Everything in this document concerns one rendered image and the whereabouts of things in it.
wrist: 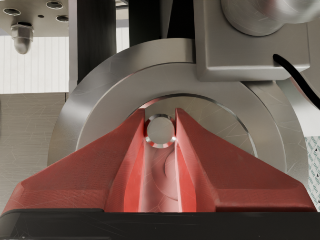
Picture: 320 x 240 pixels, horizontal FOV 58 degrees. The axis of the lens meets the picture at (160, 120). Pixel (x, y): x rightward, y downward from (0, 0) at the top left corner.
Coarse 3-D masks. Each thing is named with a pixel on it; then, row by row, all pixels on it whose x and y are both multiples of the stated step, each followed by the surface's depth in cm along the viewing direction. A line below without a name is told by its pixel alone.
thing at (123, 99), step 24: (144, 72) 16; (168, 72) 16; (192, 72) 16; (120, 96) 16; (144, 96) 16; (216, 96) 16; (240, 96) 16; (96, 120) 15; (120, 120) 16; (264, 120) 16; (264, 144) 16
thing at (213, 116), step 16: (176, 96) 15; (192, 96) 15; (160, 112) 14; (192, 112) 14; (208, 112) 14; (224, 112) 14; (208, 128) 14; (224, 128) 14; (240, 128) 14; (240, 144) 14; (160, 160) 15; (144, 176) 14; (160, 176) 14; (144, 192) 14; (160, 192) 14; (176, 192) 14; (144, 208) 14; (160, 208) 14; (176, 208) 14
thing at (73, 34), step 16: (80, 0) 18; (96, 0) 25; (112, 0) 38; (80, 16) 18; (96, 16) 24; (112, 16) 37; (80, 32) 18; (96, 32) 24; (112, 32) 36; (80, 48) 18; (96, 48) 24; (112, 48) 36; (80, 64) 18; (96, 64) 24; (80, 80) 18
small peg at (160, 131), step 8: (152, 120) 12; (160, 120) 12; (168, 120) 12; (144, 128) 12; (152, 128) 12; (160, 128) 12; (168, 128) 12; (144, 136) 12; (152, 136) 11; (160, 136) 11; (168, 136) 12; (152, 144) 12; (160, 144) 11; (168, 144) 12
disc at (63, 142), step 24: (144, 48) 17; (168, 48) 17; (192, 48) 17; (96, 72) 16; (120, 72) 17; (72, 96) 16; (96, 96) 16; (264, 96) 17; (72, 120) 16; (288, 120) 17; (72, 144) 16; (288, 144) 17; (288, 168) 16
